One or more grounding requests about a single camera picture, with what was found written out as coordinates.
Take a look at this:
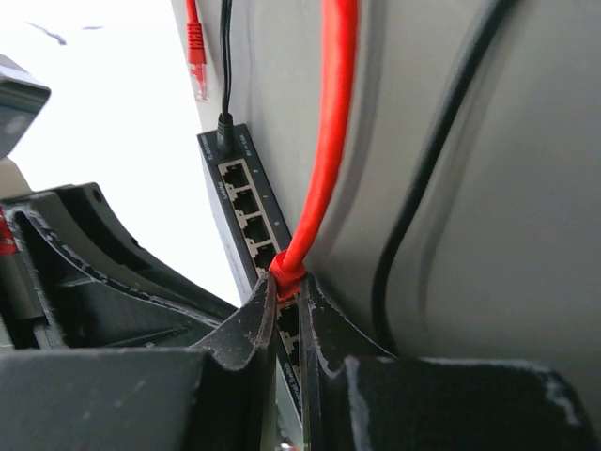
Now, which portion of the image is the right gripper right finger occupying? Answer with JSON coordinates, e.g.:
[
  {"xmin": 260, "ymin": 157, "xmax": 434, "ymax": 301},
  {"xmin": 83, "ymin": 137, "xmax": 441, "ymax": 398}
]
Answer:
[{"xmin": 299, "ymin": 275, "xmax": 600, "ymax": 450}]

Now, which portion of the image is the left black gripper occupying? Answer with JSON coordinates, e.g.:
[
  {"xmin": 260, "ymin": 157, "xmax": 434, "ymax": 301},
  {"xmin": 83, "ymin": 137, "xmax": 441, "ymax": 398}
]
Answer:
[{"xmin": 1, "ymin": 183, "xmax": 235, "ymax": 350}]

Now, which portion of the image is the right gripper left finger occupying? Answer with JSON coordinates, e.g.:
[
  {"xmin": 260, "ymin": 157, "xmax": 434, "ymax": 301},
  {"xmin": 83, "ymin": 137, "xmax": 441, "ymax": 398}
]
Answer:
[{"xmin": 1, "ymin": 275, "xmax": 276, "ymax": 450}]

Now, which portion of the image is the red ethernet cable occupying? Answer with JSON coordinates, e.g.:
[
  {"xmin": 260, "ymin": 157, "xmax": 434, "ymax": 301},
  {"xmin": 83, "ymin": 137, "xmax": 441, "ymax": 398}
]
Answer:
[{"xmin": 183, "ymin": 0, "xmax": 362, "ymax": 302}]

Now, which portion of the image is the black network switch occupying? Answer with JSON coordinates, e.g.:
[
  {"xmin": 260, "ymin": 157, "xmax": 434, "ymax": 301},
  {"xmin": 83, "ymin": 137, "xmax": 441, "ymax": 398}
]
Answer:
[{"xmin": 197, "ymin": 124, "xmax": 305, "ymax": 450}]

